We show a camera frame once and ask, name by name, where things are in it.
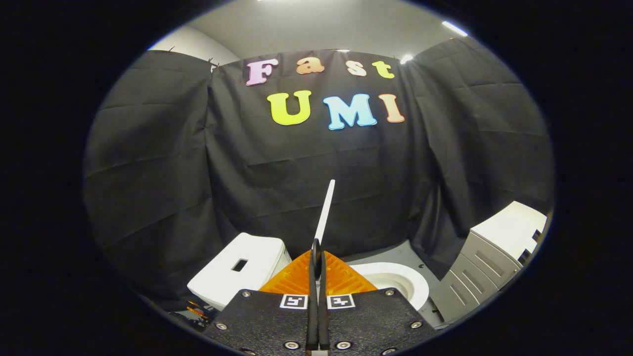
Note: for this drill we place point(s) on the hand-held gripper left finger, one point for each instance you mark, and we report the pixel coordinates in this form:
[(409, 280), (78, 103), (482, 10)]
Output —
[(267, 321)]

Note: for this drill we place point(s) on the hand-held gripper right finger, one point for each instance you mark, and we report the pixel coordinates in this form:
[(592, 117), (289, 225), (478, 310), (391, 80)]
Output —
[(366, 321)]

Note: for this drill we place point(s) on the white toilet lid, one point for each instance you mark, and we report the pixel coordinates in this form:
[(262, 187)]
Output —
[(325, 212)]

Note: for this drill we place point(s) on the white toilet bowl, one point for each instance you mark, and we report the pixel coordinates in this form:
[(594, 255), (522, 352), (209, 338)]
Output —
[(413, 291)]

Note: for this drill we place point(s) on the white toilet tank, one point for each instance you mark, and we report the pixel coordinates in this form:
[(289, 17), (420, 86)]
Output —
[(220, 283)]

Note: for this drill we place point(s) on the grey cabinet with white top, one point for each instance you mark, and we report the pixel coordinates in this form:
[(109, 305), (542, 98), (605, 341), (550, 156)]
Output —
[(474, 277)]

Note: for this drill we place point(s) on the black backdrop cloth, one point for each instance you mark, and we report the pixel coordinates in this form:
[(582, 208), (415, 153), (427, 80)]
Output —
[(198, 173)]

